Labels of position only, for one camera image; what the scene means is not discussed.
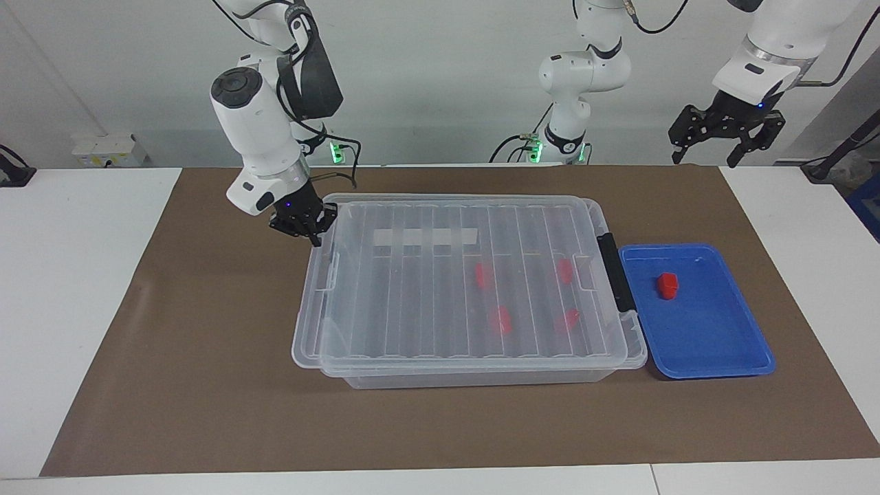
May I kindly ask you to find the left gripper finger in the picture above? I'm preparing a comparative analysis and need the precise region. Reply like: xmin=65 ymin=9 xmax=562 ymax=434
xmin=727 ymin=113 xmax=787 ymax=168
xmin=668 ymin=104 xmax=709 ymax=164

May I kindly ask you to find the clear ribbed box lid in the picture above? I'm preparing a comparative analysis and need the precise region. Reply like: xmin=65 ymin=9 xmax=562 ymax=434
xmin=291 ymin=194 xmax=648 ymax=372

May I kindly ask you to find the blue plastic tray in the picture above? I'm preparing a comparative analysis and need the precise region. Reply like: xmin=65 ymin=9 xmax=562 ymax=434
xmin=619 ymin=243 xmax=778 ymax=380

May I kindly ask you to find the clear plastic storage box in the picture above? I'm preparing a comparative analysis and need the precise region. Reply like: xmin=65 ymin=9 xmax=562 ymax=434
xmin=320 ymin=195 xmax=648 ymax=391

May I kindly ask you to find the black stand pole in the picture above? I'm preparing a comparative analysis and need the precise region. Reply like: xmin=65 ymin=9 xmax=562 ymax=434
xmin=801 ymin=109 xmax=880 ymax=183

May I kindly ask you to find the blue crate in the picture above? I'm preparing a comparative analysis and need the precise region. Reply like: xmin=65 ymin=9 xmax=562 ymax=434
xmin=844 ymin=170 xmax=880 ymax=243

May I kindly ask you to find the brown table mat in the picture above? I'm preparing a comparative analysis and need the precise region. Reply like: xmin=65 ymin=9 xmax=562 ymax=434
xmin=40 ymin=165 xmax=880 ymax=477

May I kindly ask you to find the black table clamp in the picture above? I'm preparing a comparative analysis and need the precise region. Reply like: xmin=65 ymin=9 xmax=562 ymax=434
xmin=0 ymin=143 xmax=37 ymax=188

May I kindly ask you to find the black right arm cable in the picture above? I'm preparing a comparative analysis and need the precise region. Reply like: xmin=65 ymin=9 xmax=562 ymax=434
xmin=296 ymin=120 xmax=362 ymax=190

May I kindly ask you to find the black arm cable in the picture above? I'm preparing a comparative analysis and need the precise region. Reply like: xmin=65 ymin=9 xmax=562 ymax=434
xmin=296 ymin=120 xmax=362 ymax=190
xmin=797 ymin=5 xmax=880 ymax=88

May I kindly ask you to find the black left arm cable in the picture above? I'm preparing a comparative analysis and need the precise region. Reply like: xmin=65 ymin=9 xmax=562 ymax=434
xmin=797 ymin=5 xmax=880 ymax=88

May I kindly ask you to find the black overhead cable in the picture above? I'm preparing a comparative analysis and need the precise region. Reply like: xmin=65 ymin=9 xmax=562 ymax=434
xmin=622 ymin=0 xmax=690 ymax=34

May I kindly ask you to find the black cable sleeve bundle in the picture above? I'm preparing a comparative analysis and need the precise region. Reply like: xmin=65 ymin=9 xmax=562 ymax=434
xmin=277 ymin=5 xmax=344 ymax=122

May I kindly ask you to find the black box latch handle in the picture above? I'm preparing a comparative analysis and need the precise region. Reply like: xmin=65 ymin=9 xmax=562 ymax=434
xmin=596 ymin=232 xmax=638 ymax=315

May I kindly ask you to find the black base cable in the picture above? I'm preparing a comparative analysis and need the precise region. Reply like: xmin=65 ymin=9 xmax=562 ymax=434
xmin=489 ymin=103 xmax=551 ymax=164

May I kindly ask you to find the white wall socket box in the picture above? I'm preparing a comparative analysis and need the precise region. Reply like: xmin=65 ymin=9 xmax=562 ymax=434
xmin=71 ymin=133 xmax=149 ymax=168

